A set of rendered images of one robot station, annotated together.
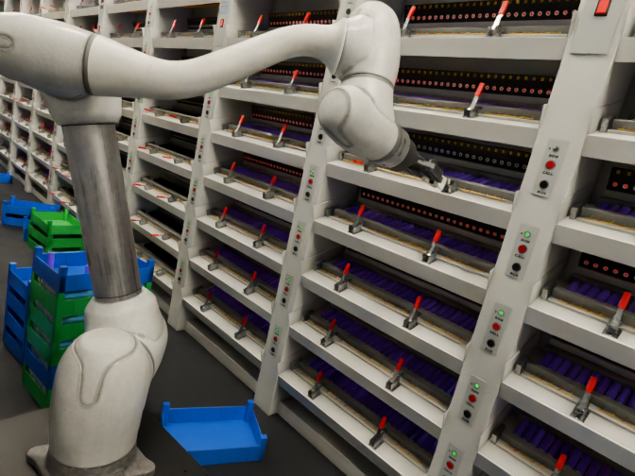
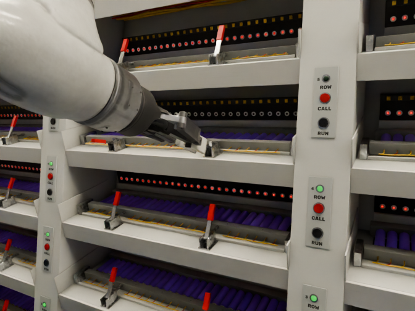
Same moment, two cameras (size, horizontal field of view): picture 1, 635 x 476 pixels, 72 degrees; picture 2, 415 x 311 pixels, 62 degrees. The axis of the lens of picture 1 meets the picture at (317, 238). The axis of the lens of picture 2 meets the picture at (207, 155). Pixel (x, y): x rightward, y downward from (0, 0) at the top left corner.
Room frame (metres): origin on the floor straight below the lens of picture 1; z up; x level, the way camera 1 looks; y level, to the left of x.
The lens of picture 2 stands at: (0.44, -0.12, 0.95)
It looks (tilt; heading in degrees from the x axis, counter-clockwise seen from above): 1 degrees down; 346
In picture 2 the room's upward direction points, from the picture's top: 3 degrees clockwise
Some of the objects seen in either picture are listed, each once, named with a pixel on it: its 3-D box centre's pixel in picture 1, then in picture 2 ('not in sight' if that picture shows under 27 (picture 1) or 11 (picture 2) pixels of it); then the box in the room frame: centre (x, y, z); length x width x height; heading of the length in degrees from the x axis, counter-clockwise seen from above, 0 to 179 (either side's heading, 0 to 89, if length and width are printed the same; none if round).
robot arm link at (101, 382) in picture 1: (102, 386); not in sight; (0.75, 0.34, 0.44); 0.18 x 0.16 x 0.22; 11
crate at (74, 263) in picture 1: (95, 264); not in sight; (1.36, 0.69, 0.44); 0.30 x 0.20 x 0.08; 144
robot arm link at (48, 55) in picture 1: (40, 53); not in sight; (0.76, 0.53, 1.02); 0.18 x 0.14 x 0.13; 101
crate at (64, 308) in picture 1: (93, 287); not in sight; (1.36, 0.69, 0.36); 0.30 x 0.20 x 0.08; 144
